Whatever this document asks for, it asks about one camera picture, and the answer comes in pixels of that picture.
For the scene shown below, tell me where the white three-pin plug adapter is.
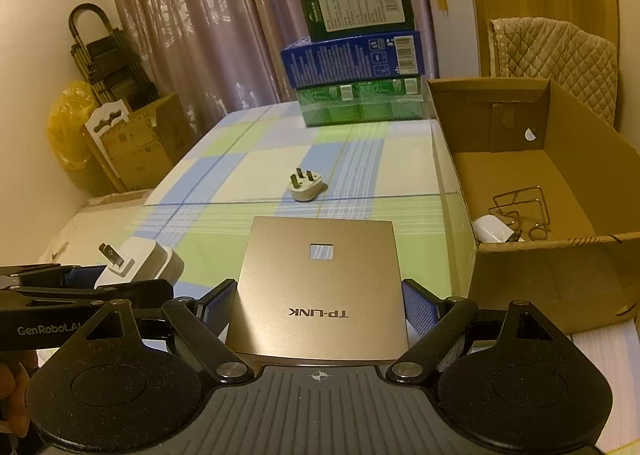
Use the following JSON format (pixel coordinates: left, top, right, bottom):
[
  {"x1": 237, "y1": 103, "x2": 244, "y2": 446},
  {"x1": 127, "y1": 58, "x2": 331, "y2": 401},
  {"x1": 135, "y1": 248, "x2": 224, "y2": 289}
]
[{"x1": 288, "y1": 167, "x2": 328, "y2": 203}]

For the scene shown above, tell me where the mauve curtain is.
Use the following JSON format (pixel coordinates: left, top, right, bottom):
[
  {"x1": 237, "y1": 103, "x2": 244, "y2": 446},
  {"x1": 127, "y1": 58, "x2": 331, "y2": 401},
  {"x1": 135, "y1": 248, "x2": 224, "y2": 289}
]
[{"x1": 102, "y1": 0, "x2": 436, "y2": 116}]

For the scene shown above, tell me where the light green carton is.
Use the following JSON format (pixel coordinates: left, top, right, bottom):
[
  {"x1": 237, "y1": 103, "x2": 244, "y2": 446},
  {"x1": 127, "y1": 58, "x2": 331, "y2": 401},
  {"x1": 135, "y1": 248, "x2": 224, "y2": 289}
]
[{"x1": 295, "y1": 76, "x2": 425, "y2": 128}]

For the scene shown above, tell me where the white two-prong charger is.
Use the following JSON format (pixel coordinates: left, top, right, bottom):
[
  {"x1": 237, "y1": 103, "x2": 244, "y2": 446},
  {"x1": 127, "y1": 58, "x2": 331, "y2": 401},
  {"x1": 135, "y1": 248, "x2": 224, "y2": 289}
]
[{"x1": 95, "y1": 235, "x2": 186, "y2": 291}]

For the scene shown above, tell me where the beige quilted cloth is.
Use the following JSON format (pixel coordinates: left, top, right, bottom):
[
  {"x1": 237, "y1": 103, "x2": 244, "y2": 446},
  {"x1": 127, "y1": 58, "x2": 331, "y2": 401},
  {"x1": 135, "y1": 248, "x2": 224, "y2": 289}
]
[{"x1": 487, "y1": 17, "x2": 621, "y2": 128}]

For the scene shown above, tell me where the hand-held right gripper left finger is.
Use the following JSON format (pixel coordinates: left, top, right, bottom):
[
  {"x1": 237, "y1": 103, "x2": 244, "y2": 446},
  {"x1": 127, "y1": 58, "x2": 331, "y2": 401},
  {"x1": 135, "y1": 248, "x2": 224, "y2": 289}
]
[{"x1": 60, "y1": 279, "x2": 255, "y2": 384}]

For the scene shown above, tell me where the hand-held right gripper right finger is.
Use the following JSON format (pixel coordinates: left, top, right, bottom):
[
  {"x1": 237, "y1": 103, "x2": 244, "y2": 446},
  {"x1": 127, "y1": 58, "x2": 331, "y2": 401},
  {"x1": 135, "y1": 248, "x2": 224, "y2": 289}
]
[{"x1": 386, "y1": 278, "x2": 581, "y2": 384}]

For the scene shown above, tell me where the large cardboard box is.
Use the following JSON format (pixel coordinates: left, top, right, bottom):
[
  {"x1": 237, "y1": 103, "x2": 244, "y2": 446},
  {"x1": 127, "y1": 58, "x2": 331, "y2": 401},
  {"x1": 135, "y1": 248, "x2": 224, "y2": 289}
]
[{"x1": 426, "y1": 77, "x2": 640, "y2": 336}]

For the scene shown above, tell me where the person's left hand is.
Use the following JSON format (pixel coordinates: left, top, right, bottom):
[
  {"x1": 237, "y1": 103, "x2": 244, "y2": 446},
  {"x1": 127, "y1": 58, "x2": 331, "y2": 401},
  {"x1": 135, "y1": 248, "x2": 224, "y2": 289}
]
[{"x1": 0, "y1": 350, "x2": 38, "y2": 438}]

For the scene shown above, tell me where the dark green carton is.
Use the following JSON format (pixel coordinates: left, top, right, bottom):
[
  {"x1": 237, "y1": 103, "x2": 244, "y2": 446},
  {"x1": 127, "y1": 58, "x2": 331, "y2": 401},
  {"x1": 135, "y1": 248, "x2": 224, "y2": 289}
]
[{"x1": 298, "y1": 0, "x2": 417, "y2": 42}]

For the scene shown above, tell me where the black folding ladder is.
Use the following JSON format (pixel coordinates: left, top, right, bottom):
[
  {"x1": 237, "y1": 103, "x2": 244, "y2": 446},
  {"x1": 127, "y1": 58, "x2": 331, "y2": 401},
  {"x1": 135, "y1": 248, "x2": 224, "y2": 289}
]
[{"x1": 68, "y1": 3, "x2": 161, "y2": 106}]

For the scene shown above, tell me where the gold router box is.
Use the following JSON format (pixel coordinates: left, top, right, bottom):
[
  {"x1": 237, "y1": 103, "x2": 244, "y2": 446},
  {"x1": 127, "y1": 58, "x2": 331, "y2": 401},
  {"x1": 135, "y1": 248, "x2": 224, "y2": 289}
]
[{"x1": 224, "y1": 216, "x2": 412, "y2": 366}]

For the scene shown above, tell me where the thin wire rack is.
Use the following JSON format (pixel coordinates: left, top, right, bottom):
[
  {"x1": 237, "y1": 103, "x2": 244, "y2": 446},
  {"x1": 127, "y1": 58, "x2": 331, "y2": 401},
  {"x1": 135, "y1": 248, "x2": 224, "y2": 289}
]
[{"x1": 487, "y1": 185, "x2": 551, "y2": 241}]

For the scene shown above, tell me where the small brown cardboard box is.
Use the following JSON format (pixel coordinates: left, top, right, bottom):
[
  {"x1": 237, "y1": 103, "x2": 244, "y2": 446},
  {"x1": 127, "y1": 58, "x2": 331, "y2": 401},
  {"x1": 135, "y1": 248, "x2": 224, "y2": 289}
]
[{"x1": 100, "y1": 94, "x2": 201, "y2": 193}]

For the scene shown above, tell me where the yellow plastic bag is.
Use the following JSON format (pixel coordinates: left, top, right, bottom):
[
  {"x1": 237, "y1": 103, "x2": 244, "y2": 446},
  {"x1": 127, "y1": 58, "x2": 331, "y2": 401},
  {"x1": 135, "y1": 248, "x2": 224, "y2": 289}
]
[{"x1": 47, "y1": 81, "x2": 101, "y2": 196}]

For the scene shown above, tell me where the blue carton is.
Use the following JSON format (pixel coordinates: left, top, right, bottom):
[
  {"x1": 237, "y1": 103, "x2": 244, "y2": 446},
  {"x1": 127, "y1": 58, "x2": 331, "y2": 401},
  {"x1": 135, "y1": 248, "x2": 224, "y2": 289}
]
[{"x1": 280, "y1": 31, "x2": 426, "y2": 88}]

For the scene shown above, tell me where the white cutout cardboard panel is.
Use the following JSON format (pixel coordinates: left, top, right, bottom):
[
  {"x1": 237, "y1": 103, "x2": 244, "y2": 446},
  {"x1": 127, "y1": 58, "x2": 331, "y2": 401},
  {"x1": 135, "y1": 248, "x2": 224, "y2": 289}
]
[{"x1": 82, "y1": 100, "x2": 133, "y2": 190}]

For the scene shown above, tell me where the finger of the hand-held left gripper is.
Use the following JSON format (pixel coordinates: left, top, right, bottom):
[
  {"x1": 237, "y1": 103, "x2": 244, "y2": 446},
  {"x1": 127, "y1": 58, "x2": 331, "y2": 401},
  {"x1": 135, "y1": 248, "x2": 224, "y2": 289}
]
[
  {"x1": 0, "y1": 262, "x2": 108, "y2": 289},
  {"x1": 0, "y1": 279, "x2": 175, "y2": 311}
]

